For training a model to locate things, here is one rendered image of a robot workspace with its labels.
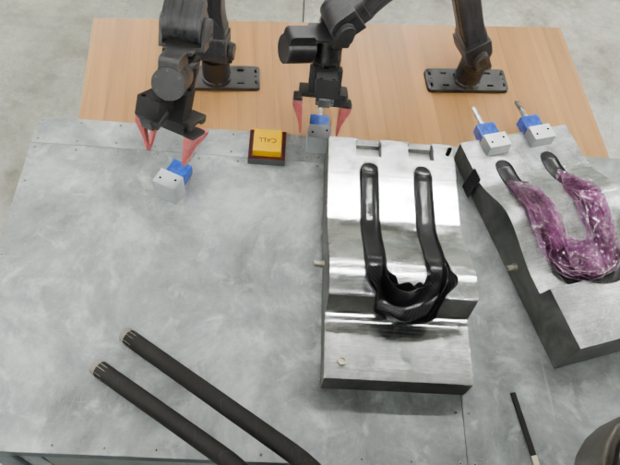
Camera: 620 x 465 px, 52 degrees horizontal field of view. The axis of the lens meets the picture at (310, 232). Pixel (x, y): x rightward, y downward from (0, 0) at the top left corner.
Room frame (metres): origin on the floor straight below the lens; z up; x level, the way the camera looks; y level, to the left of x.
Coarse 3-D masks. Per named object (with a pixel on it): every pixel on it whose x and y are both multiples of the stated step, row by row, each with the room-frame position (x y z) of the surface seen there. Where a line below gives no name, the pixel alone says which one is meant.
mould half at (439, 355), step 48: (336, 144) 0.82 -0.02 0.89; (384, 144) 0.84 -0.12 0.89; (432, 144) 0.86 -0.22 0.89; (336, 192) 0.70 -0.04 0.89; (384, 192) 0.72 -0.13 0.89; (336, 240) 0.58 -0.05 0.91; (384, 240) 0.60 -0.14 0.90; (336, 288) 0.48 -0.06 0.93; (336, 336) 0.42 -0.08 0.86; (384, 336) 0.43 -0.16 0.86; (432, 336) 0.45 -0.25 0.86; (336, 384) 0.34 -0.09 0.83; (384, 384) 0.35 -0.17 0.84; (432, 384) 0.36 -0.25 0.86
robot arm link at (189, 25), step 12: (168, 0) 0.83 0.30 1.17; (180, 0) 0.83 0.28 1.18; (192, 0) 0.84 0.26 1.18; (204, 0) 0.84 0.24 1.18; (168, 12) 0.81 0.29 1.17; (180, 12) 0.81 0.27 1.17; (192, 12) 0.82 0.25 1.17; (204, 12) 0.83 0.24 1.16; (168, 24) 0.79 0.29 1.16; (180, 24) 0.80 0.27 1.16; (192, 24) 0.80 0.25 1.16; (168, 36) 0.79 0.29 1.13; (180, 36) 0.79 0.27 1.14; (192, 36) 0.79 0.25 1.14
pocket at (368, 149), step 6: (360, 144) 0.84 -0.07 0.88; (366, 144) 0.84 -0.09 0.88; (372, 144) 0.85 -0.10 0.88; (378, 144) 0.85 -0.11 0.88; (360, 150) 0.83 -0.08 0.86; (366, 150) 0.84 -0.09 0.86; (372, 150) 0.84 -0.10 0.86; (378, 150) 0.84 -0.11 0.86; (372, 156) 0.82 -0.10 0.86; (378, 156) 0.83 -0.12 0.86
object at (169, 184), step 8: (176, 160) 0.75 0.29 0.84; (168, 168) 0.72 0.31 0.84; (176, 168) 0.73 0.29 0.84; (184, 168) 0.73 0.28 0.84; (160, 176) 0.69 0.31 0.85; (168, 176) 0.69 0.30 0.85; (176, 176) 0.70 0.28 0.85; (184, 176) 0.71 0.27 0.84; (160, 184) 0.67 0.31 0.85; (168, 184) 0.68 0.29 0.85; (176, 184) 0.68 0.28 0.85; (184, 184) 0.70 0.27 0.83; (160, 192) 0.68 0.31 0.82; (168, 192) 0.67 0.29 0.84; (176, 192) 0.67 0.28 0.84; (184, 192) 0.69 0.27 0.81; (168, 200) 0.67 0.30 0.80; (176, 200) 0.67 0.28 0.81
